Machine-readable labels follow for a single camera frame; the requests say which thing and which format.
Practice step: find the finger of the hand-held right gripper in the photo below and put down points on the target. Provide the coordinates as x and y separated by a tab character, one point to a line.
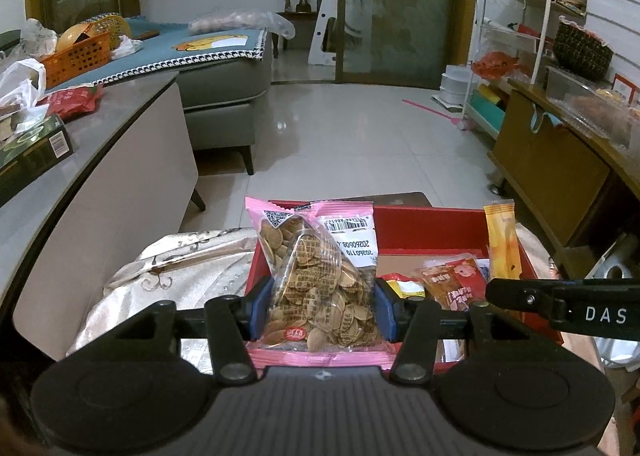
520	297

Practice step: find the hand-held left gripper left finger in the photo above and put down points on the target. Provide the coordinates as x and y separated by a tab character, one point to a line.
261	308

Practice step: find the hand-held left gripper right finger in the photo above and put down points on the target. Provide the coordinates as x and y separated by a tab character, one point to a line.
386	311

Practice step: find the orange stick packet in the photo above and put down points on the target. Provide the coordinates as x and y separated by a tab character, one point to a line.
502	246

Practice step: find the pink seed packet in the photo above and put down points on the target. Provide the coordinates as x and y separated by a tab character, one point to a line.
310	266

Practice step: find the red blue snack packet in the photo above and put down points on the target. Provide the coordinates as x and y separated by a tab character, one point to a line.
452	286

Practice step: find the red box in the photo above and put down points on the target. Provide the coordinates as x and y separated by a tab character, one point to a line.
430	231

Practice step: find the yellow packet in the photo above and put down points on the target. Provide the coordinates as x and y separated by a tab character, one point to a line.
407	287

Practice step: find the white blue printed packet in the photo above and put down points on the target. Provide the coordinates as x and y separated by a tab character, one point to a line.
482	267

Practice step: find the brown flat board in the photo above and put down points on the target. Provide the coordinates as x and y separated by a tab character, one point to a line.
350	198

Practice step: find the grey coffee table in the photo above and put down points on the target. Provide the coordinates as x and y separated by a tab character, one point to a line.
100	236

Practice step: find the teal storage box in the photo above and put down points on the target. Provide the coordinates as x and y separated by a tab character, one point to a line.
487	115

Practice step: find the clear plastic container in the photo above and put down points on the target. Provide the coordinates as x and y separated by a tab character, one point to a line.
590	106

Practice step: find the pink fly swatter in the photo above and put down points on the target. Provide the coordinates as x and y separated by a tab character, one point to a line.
430	111

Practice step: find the yellow roll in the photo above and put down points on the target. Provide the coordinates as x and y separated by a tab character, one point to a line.
492	93

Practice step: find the white stacked container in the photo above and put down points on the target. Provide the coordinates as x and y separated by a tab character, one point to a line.
455	86

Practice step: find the grey sofa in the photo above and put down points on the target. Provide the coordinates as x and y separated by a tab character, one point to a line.
220	91

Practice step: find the red white card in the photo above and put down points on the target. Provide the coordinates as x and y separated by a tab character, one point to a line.
625	88

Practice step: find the orange red bag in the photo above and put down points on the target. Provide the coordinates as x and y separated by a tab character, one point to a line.
497	66

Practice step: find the dark woven basket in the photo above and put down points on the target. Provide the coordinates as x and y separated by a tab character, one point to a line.
582	51

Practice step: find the blue sofa cover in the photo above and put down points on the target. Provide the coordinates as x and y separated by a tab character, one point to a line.
155	58

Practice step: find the dark green box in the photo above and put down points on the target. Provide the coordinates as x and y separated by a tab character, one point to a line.
30	161

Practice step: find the clear bag of goods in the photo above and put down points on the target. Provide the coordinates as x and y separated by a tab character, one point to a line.
235	21

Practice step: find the white crumpled tissue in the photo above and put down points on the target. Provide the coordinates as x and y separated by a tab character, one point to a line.
125	47

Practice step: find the brown flat object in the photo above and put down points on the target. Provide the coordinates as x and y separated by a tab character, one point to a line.
146	35

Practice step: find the glass sliding door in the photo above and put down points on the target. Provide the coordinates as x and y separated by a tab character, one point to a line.
420	11

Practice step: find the white perforated board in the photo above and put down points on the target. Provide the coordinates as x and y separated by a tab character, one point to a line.
350	11

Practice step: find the orange plastic basket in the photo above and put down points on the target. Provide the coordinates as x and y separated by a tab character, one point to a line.
75	61

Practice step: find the yellow woven basket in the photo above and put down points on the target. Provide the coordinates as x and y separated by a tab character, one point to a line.
112	28

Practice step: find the yellow round object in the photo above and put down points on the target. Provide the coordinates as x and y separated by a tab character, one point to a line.
72	36

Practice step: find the white plastic bag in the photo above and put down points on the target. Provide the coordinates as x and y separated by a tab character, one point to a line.
20	81

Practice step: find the clear crumpled plastic bag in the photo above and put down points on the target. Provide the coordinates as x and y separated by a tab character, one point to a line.
37	36

